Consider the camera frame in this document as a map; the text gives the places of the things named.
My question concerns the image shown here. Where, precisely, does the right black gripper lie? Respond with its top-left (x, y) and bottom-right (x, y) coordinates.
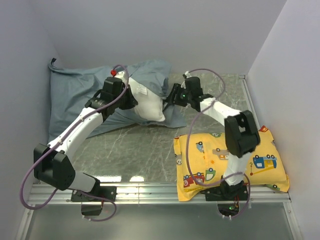
top-left (165, 83), bottom-right (193, 107)

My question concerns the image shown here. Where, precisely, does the white pillow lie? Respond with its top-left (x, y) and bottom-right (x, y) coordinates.
top-left (128, 77), bottom-right (166, 122)

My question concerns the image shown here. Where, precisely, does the blue striped pillowcase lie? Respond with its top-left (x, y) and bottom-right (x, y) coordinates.
top-left (48, 59), bottom-right (187, 141)

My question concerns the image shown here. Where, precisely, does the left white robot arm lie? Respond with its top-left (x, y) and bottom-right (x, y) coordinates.
top-left (33, 71), bottom-right (138, 201)

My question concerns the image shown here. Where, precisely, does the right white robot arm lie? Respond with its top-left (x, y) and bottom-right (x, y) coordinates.
top-left (165, 74), bottom-right (261, 200)

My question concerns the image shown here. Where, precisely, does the yellow cartoon car pillow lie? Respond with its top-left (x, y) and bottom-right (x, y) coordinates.
top-left (173, 126), bottom-right (290, 202)

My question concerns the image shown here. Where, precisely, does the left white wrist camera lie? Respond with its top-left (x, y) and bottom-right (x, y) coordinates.
top-left (110, 69), bottom-right (128, 84)

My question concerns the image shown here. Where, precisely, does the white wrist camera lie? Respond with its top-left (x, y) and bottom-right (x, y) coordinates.
top-left (110, 69), bottom-right (128, 84)
top-left (181, 71), bottom-right (191, 89)

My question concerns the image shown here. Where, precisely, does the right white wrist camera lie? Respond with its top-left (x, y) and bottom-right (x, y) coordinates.
top-left (181, 71), bottom-right (191, 89)

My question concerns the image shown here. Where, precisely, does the right side aluminium rail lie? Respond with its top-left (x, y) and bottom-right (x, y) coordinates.
top-left (239, 75), bottom-right (261, 128)

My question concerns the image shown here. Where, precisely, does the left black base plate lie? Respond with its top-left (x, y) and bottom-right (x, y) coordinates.
top-left (70, 185), bottom-right (118, 216)

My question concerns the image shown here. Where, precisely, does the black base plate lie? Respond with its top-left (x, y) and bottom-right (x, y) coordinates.
top-left (204, 185), bottom-right (251, 221)
top-left (70, 185), bottom-right (118, 216)

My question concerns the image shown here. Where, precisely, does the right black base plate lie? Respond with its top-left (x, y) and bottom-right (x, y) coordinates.
top-left (204, 185), bottom-right (251, 221)

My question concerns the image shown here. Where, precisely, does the aluminium mounting rail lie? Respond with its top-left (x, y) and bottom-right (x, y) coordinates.
top-left (27, 182), bottom-right (291, 205)

